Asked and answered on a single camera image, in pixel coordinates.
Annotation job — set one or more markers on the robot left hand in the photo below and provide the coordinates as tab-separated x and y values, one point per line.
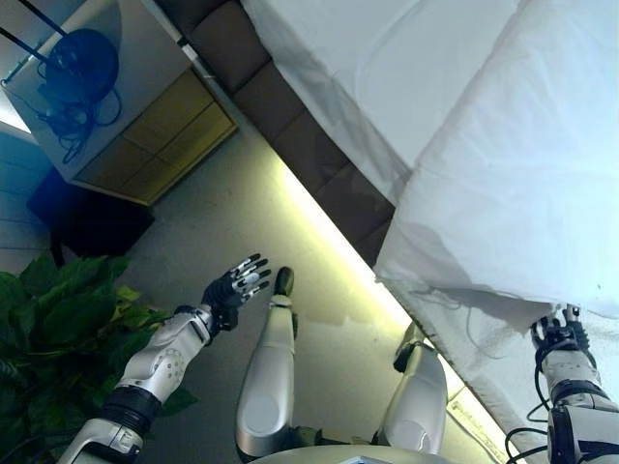
229	295

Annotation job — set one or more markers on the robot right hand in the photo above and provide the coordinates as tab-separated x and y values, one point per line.
558	331

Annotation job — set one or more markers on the white duvet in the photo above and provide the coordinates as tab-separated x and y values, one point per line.
522	169

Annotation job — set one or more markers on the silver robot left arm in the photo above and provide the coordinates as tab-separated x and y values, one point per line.
155	357

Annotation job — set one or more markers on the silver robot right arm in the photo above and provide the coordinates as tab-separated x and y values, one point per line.
580	411

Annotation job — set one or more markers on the silver robot left leg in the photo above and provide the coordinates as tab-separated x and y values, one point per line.
266	382

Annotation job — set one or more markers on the silver robot leg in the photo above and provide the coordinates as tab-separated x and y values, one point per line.
266	382
416	396

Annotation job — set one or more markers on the white printed paper sheet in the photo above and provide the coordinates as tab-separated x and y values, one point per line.
474	415

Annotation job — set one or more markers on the black box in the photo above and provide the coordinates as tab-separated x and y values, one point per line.
97	217

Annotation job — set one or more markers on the silver robot right leg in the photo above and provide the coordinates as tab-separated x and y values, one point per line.
416	396

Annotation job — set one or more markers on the wooden nightstand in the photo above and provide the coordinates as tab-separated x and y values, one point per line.
159	135

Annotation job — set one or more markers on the silver robot torso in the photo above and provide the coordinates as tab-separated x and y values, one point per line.
309	455

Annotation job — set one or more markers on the green leafy plant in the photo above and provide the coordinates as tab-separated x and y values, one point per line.
53	328

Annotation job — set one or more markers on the brown upholstered bed frame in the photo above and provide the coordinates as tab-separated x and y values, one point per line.
309	130

